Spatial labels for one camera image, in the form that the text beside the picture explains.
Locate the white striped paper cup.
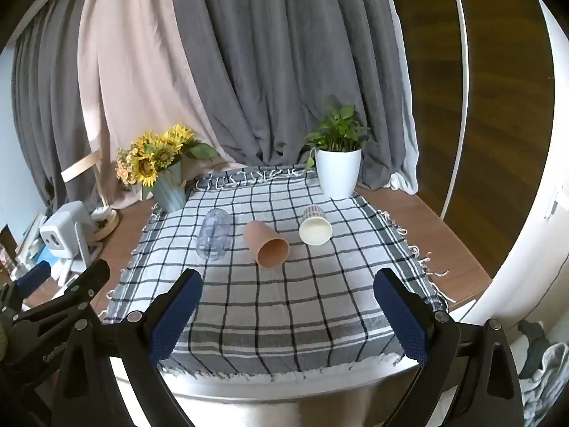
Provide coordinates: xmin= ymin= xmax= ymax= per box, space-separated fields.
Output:
xmin=299 ymin=205 xmax=333 ymax=246

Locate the round wooden stand base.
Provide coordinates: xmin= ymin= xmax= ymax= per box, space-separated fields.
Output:
xmin=91 ymin=207 xmax=121 ymax=241

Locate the checked fringed tablecloth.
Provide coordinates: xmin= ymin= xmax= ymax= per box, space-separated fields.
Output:
xmin=102 ymin=167 xmax=451 ymax=384

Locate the narrow grey curtain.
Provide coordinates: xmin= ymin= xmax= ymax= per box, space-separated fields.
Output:
xmin=11 ymin=0 xmax=104 ymax=215

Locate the tan plastic cup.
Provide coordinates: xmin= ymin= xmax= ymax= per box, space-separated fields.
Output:
xmin=244 ymin=220 xmax=291 ymax=269

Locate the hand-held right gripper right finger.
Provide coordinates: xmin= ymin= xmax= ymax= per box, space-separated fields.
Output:
xmin=373 ymin=268 xmax=526 ymax=427

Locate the white plant pot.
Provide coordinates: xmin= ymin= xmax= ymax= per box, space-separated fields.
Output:
xmin=315 ymin=147 xmax=362 ymax=199

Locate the thin white hoop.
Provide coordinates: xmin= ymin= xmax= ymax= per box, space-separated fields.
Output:
xmin=440 ymin=0 xmax=473 ymax=220

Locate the checked grey white garment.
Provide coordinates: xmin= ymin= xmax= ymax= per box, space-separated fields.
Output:
xmin=518 ymin=342 xmax=569 ymax=427

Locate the wide grey curtain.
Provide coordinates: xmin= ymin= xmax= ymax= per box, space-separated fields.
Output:
xmin=184 ymin=0 xmax=421 ymax=190

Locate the beige curtain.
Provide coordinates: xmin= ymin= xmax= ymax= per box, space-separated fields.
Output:
xmin=76 ymin=0 xmax=238 ymax=211

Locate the light wooden bar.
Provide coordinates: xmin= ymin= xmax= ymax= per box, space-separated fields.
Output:
xmin=61 ymin=150 xmax=104 ymax=183

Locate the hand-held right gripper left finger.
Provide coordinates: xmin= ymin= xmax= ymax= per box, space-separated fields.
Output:
xmin=54 ymin=268 xmax=204 ymax=427

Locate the blue ribbed vase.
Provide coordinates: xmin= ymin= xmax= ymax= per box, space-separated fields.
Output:
xmin=152 ymin=160 xmax=188 ymax=213

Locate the clear plastic cup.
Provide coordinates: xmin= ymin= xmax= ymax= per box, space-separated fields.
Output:
xmin=196 ymin=208 xmax=233 ymax=262

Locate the sunflower bouquet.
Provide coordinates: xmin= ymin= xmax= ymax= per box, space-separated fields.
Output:
xmin=116 ymin=123 xmax=218 ymax=188

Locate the white boxy device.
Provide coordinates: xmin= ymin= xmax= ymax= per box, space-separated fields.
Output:
xmin=39 ymin=201 xmax=106 ymax=276

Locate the green leafy plant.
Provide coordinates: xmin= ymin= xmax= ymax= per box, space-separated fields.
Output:
xmin=303 ymin=104 xmax=372 ymax=170

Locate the dark grey cloth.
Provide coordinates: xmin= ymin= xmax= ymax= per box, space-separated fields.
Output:
xmin=517 ymin=318 xmax=551 ymax=380

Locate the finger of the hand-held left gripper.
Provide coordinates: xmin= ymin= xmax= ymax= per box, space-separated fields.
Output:
xmin=0 ymin=260 xmax=52 ymax=317
xmin=10 ymin=259 xmax=111 ymax=335

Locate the white curved panel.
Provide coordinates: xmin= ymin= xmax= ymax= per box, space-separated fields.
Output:
xmin=448 ymin=0 xmax=569 ymax=334

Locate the white sheer curtain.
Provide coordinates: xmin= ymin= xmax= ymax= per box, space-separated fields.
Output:
xmin=381 ymin=0 xmax=421 ymax=195

